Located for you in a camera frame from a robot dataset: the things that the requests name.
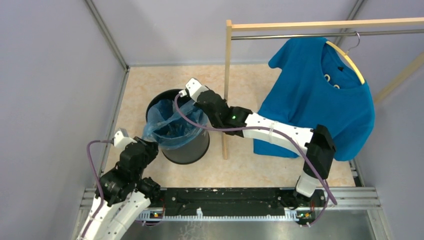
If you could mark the wooden clothes rack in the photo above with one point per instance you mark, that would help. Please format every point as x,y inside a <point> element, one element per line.
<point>334,24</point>

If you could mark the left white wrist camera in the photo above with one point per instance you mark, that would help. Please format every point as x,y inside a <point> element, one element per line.
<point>121,139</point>

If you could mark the yellow clothes hanger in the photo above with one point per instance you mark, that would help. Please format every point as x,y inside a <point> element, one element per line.
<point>346,57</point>

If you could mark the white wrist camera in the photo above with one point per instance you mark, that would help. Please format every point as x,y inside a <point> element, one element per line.
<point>195,87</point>
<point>121,139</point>

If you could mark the black cylindrical trash bin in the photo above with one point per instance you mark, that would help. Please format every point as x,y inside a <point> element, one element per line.
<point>197,148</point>

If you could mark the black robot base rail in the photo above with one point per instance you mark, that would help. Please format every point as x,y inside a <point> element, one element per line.
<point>278,204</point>

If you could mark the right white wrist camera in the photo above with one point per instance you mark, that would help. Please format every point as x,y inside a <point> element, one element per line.
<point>195,87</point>

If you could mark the blue t-shirt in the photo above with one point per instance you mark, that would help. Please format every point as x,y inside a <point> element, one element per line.
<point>315,87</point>

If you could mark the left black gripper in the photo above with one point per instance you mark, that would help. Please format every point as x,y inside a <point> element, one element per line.
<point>152,147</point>

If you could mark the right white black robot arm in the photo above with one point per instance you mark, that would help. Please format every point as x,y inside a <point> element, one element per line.
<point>314,145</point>

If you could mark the blue plastic trash bag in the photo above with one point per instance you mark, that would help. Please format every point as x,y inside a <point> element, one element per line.
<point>165,126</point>

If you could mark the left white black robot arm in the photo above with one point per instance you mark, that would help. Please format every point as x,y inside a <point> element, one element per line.
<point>122,193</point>

